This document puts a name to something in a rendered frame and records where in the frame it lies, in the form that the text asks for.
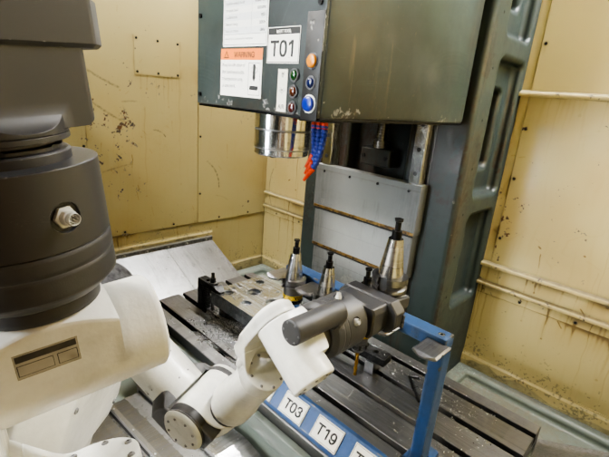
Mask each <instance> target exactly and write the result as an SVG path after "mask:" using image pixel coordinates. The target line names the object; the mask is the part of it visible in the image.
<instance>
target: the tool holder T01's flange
mask: <svg viewBox="0 0 609 457"><path fill-rule="evenodd" d="M378 269H379V268H376V269H374V270H373V271H372V281H371V287H372V288H374V289H376V290H381V291H383V292H384V294H386V295H389V296H400V295H403V294H405V293H406V290H407V287H406V286H407V284H408V280H409V277H408V275H407V274H406V273H404V272H403V278H402V279H398V280H392V279H387V278H384V277H381V276H379V275H378Z"/></svg>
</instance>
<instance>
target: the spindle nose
mask: <svg viewBox="0 0 609 457"><path fill-rule="evenodd" d="M310 130H311V122H304V121H299V120H298V119H296V118H288V117H282V116H275V115H268V114H262V113H255V133H254V146H255V149H254V152H255V153H256V154H259V155H263V156H267V157H274V158H286V159H300V158H305V157H306V156H307V155H308V151H309V143H310Z"/></svg>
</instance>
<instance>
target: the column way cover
mask: <svg viewBox="0 0 609 457"><path fill-rule="evenodd" d="M428 187H429V185H425V184H423V185H422V184H421V185H416V184H411V183H408V180H401V179H396V178H392V177H388V176H383V175H380V174H375V173H371V172H367V171H363V170H356V169H351V168H347V167H343V166H338V165H327V164H322V163H319V165H318V166H317V170H316V180H315V189H314V206H315V212H314V230H313V240H312V243H313V244H314V252H313V261H312V270H314V271H316V272H319V273H321V274H322V272H323V268H324V265H325V264H326V260H328V255H327V252H333V259H332V261H333V266H334V277H335V280H336V281H339V282H341V283H343V284H347V283H350V282H353V281H354V280H356V281H358V282H360V283H362V282H363V278H364V277H365V276H366V270H365V268H366V267H371V268H372V270H374V269H376V268H378V267H379V266H380V264H381V261H382V256H383V253H384V250H385V248H386V244H387V241H388V238H389V237H390V236H391V235H392V230H393V229H395V224H396V221H395V218H402V219H404V221H403V222H402V224H401V230H402V236H401V237H402V238H403V239H404V244H403V272H404V273H406V274H407V275H408V277H409V278H410V277H411V272H412V266H413V260H414V256H415V250H416V245H417V239H418V235H420V233H421V223H422V218H423V213H424V208H425V202H426V198H427V192H428Z"/></svg>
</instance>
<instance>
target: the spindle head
mask: <svg viewBox="0 0 609 457"><path fill-rule="evenodd" d="M484 4H485V0H269V14H268V27H281V26H294V25H301V26H302V31H301V43H300V56H299V63H266V58H267V45H265V46H233V47H223V33H224V0H198V102H199V105H202V106H208V107H216V108H222V109H229V110H236V111H242V112H255V113H262V114H268V115H275V116H282V117H288V118H296V119H300V113H301V101H302V90H303V78H304V66H305V42H306V30H307V18H308V12H312V11H321V10H326V17H325V28H324V48H323V55H322V65H321V76H320V86H319V96H318V107H317V117H316V121H317V122H361V123H394V124H427V125H459V126H460V125H461V122H462V119H463V113H464V109H465V104H466V100H467V94H468V89H469V80H470V76H471V71H472V66H473V61H474V56H475V52H476V47H477V41H478V37H479V28H480V23H481V18H482V14H483V9H484ZM242 48H263V65H262V84H261V99H257V98H247V97H238V96H229V95H220V76H221V49H242ZM293 68H296V69H297V70H298V71H299V78H298V80H297V81H296V82H292V81H291V80H290V77H289V73H290V71H291V70H292V69H293ZM278 69H288V83H287V96H286V110H285V112H276V95H277V80H278ZM292 84H294V85H296V86H297V89H298V94H297V96H296V97H295V98H294V99H292V98H290V96H289V94H288V89H289V87H290V86H291V85H292ZM291 101H294V102H295V103H296V106H297V109H296V112H295V114H290V113H289V112H288V110H287V104H288V103H289V102H291Z"/></svg>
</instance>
